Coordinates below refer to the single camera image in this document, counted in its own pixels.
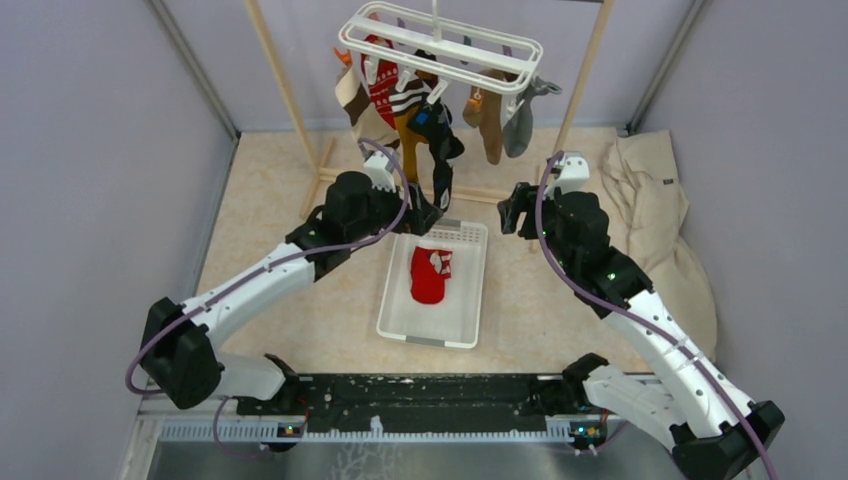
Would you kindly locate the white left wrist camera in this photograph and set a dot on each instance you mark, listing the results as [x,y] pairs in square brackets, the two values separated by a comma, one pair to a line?
[380,169]

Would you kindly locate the red white patterned sock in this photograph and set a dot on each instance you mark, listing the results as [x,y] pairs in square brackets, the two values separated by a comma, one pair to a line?
[381,77]

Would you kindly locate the mustard striped sock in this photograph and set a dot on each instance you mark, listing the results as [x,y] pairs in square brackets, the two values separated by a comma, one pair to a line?
[405,102]

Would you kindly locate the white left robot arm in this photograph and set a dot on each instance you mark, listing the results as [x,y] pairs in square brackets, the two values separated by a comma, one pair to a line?
[181,343]

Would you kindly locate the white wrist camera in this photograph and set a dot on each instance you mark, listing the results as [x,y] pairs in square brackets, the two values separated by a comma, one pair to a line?
[380,169]
[570,171]

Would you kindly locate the beige brown sock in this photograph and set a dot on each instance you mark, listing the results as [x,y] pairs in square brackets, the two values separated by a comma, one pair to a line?
[362,114]

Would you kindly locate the grey sock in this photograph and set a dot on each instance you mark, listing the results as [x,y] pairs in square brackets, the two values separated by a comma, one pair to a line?
[518,130]

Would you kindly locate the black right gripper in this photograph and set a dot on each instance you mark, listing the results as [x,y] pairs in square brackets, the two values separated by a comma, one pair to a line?
[523,198]

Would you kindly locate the white clip hanger frame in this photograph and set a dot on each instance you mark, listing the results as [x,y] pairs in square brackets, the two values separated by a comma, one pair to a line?
[454,51]

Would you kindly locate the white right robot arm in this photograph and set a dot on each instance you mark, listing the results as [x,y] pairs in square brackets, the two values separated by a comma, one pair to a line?
[711,428]

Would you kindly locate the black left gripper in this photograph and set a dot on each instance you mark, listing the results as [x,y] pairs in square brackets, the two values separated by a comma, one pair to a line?
[421,219]

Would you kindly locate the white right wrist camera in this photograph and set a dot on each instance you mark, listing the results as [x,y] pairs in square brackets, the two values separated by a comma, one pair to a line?
[570,171]

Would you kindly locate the red character sock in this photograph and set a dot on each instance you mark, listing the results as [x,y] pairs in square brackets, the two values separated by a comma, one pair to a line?
[429,271]

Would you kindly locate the tan brown sock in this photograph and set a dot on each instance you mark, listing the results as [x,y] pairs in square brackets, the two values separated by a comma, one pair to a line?
[482,111]

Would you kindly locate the beige cloth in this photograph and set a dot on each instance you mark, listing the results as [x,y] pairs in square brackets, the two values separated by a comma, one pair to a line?
[640,177]

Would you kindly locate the white plastic basket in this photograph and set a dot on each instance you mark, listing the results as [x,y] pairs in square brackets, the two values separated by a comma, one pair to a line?
[454,322]

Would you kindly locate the black blue sock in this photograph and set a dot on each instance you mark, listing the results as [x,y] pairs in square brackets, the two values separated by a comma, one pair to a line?
[434,121]

